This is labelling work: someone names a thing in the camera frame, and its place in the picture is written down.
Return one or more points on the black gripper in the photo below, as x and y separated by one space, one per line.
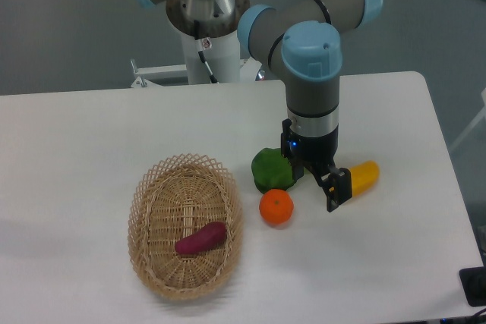
316 154

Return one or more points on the purple sweet potato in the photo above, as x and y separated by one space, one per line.
208 237

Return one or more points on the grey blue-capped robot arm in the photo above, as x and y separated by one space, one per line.
301 46

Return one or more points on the oval wicker basket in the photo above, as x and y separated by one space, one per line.
175 199

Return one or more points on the green bell pepper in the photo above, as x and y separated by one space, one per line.
271 171

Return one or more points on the orange tangerine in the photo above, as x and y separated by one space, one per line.
276 207

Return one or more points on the black device at table edge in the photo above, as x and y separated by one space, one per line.
473 284

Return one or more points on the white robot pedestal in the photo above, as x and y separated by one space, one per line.
212 52

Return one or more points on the white frame at right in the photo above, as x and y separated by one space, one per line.
476 120

